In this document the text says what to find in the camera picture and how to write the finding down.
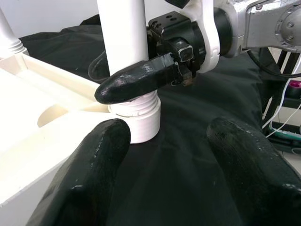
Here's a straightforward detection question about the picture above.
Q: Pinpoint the black cloth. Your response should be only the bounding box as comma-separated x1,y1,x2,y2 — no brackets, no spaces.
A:
18,14,271,226

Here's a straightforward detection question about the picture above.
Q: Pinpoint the magenta black device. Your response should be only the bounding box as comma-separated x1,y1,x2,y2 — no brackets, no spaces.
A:
284,79,301,98

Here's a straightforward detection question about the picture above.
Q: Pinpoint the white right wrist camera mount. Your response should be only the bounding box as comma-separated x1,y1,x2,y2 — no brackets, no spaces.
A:
164,0,222,74

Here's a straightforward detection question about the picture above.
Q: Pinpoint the white plastic table leg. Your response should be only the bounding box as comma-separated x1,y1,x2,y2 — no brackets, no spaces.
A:
96,0,160,117
0,7,28,58

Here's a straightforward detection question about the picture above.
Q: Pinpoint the green flat board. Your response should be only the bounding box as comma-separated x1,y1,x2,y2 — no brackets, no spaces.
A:
270,128,301,142

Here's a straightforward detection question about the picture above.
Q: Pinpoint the white plastic table top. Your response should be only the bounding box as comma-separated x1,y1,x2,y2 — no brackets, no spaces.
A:
0,53,162,208

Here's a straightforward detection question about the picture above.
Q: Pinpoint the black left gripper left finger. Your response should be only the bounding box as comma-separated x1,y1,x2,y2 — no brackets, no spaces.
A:
25,118,131,226

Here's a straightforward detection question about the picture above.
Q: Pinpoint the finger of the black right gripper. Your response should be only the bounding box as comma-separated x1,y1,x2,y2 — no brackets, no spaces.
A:
88,49,111,83
94,53,176,105

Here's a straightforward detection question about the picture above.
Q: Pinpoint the black floor tray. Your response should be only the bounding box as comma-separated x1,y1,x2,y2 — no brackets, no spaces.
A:
263,122,301,153

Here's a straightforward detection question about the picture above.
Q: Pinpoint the black metal stand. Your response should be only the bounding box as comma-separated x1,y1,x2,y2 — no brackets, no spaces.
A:
260,47,301,129

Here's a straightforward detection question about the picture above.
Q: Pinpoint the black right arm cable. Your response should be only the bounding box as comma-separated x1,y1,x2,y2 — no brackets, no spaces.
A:
246,48,301,78

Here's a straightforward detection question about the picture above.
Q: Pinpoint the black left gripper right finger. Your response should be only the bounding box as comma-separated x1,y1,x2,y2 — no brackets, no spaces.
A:
206,117,301,226

